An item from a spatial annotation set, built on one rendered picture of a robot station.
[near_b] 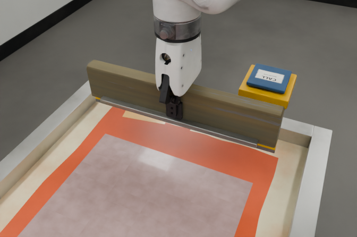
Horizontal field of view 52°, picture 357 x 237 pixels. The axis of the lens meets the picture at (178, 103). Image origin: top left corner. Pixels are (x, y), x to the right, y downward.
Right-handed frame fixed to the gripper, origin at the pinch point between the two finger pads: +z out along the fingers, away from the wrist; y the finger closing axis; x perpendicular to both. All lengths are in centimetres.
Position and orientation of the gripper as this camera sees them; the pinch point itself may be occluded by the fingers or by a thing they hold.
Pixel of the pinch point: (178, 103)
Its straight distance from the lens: 68.2
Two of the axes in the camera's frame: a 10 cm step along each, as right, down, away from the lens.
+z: 0.1, 7.8, 6.3
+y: 4.1, -5.8, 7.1
